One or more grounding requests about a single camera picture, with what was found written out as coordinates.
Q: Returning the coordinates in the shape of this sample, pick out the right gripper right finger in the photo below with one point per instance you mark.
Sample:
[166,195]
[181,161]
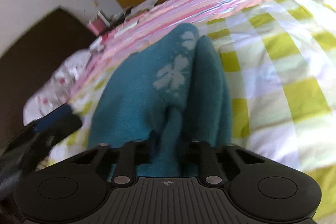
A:
[199,160]

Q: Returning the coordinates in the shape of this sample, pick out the dark wooden headboard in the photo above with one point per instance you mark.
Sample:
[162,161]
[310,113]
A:
[32,59]

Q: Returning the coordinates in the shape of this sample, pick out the teal knitted sweater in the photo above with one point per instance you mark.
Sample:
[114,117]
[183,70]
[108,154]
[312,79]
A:
[170,94]

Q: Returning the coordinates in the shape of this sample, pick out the white paper on nightstand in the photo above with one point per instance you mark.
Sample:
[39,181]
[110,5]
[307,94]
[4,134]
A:
[147,5]

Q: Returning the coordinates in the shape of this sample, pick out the grey pillow with red dots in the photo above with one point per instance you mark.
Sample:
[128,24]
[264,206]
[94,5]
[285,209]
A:
[57,90]

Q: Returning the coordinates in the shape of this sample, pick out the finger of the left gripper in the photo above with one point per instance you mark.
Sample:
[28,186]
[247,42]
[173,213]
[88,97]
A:
[53,116]

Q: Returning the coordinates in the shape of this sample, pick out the pink storage box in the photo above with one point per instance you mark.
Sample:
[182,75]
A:
[96,25]

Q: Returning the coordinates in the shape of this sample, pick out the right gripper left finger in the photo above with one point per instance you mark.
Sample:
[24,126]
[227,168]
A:
[133,154]

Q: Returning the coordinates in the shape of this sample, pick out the pink striped quilt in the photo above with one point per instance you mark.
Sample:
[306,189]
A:
[150,26]

